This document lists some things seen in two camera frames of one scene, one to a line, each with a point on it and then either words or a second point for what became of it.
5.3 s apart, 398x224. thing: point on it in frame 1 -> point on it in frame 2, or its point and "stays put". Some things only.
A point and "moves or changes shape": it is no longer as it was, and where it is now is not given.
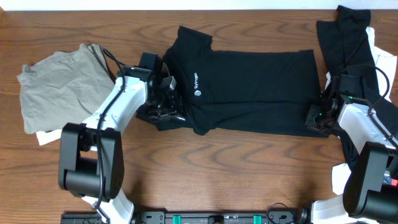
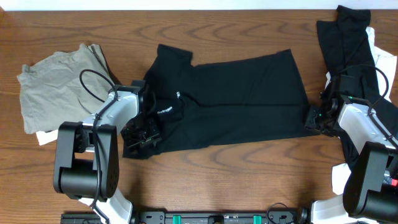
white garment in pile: x=386 y=66 stays put
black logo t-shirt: x=241 y=93 moves or changes shape
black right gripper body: x=316 y=119 stays put
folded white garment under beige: x=45 y=137 stays put
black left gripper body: x=169 y=110 -> x=142 y=137
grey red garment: x=387 y=180 stays put
